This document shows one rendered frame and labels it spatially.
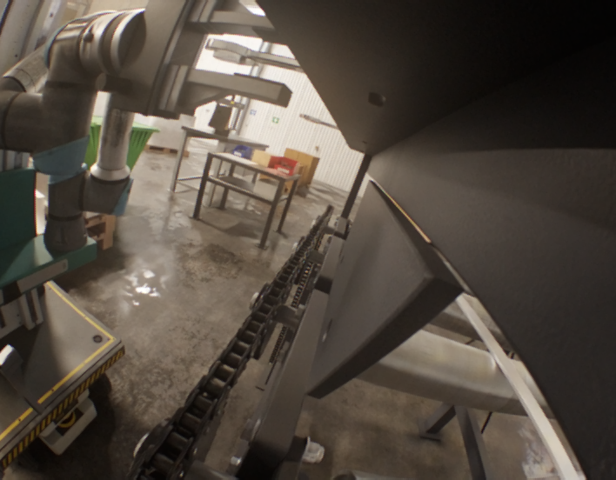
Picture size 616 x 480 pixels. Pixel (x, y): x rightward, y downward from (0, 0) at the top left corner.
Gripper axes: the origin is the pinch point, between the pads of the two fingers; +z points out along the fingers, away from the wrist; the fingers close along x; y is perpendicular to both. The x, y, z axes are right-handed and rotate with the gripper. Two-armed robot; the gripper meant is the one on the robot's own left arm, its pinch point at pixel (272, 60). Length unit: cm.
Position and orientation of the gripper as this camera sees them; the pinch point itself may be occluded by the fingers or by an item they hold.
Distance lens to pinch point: 21.6
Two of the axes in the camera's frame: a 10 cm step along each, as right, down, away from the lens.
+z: 9.3, 3.7, -0.7
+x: 3.3, -8.9, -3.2
